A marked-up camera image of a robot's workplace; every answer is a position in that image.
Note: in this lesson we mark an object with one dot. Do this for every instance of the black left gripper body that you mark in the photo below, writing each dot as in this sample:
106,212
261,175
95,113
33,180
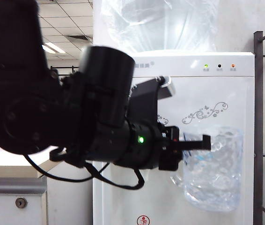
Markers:
170,161

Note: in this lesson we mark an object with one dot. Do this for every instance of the clear plastic mug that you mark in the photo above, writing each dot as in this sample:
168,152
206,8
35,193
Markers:
216,182

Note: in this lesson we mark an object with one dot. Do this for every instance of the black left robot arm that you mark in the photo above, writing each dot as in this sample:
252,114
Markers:
17,105

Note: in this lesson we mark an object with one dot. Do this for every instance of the white water dispenser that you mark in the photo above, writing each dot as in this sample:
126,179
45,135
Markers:
205,93

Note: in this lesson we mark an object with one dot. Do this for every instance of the white office desk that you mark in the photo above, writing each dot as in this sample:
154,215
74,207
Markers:
69,201

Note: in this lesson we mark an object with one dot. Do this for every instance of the plastic-wrapped water jug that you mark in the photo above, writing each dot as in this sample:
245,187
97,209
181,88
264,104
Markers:
158,28

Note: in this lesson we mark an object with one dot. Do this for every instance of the black slatted metal rack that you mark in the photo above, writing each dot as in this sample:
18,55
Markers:
72,69

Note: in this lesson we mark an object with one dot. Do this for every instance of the ceiling air vent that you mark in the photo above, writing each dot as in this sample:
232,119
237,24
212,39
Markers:
79,38

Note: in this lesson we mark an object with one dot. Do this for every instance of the round metal drawer lock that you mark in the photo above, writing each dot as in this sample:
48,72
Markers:
21,203

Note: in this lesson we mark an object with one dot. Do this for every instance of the double ceiling light panel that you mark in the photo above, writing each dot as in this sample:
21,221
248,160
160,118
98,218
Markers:
53,49

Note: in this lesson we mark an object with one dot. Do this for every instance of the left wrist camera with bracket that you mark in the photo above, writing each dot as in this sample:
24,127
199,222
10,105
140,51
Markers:
146,100

